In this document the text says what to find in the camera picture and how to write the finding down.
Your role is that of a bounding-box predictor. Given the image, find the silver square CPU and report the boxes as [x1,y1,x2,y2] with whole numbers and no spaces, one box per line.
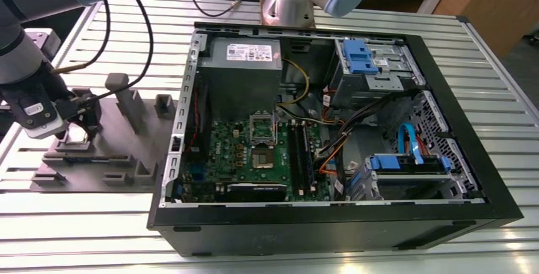
[66,126,92,145]

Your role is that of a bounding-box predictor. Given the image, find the CPU socket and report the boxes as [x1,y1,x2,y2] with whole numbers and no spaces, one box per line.
[251,146,282,170]

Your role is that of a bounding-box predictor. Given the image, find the grey parts rack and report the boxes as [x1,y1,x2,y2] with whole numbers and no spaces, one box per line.
[29,73,180,194]

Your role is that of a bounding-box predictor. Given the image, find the blue VGA port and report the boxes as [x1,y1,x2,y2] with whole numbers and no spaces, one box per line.
[190,164,207,182]

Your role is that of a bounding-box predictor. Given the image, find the green motherboard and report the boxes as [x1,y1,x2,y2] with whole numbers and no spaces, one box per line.
[184,119,334,202]

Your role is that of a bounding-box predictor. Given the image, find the grey power supply unit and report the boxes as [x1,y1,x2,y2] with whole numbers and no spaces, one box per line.
[196,37,283,122]

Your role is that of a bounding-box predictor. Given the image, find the metal socket cover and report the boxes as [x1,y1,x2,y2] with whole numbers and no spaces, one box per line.
[250,109,280,146]

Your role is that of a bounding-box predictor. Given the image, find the thin metal locking lever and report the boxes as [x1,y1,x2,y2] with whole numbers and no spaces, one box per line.
[272,109,280,146]

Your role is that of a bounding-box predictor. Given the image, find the black graphics card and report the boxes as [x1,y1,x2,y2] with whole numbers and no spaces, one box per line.
[214,181,291,203]

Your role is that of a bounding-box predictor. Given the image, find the black RAM slot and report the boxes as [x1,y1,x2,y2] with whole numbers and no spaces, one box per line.
[288,120,306,194]
[298,121,312,194]

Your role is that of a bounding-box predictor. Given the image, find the blue plastic drive latch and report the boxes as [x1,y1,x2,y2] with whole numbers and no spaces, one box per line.
[343,39,380,74]

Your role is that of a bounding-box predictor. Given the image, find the black PC case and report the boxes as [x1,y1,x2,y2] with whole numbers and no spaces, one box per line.
[146,21,524,258]

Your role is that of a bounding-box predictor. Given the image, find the grey metal drive cage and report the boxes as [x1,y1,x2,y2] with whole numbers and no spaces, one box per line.
[330,37,424,98]

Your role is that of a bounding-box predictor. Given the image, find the hard disk in blue carrier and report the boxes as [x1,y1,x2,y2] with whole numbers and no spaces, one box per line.
[366,154,454,176]

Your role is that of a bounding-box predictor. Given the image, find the grey metal disk bay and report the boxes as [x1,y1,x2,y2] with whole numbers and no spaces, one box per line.
[344,153,480,204]

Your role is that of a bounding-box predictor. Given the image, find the wooden cabinet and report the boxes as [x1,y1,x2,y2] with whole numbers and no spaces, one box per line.
[432,0,539,63]

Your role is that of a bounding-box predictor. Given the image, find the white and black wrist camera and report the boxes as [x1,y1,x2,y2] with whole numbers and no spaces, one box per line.
[8,92,70,140]

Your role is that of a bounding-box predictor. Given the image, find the yellow wire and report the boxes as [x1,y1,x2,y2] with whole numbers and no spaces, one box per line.
[278,58,311,107]

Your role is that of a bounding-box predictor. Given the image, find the orange wire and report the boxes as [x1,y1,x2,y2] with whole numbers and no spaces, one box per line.
[318,147,351,176]

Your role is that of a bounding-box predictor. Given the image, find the black wire bundle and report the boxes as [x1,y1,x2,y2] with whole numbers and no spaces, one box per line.
[315,92,422,158]

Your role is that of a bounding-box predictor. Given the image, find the blue flat wire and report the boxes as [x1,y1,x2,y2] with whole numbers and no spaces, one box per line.
[396,122,424,165]

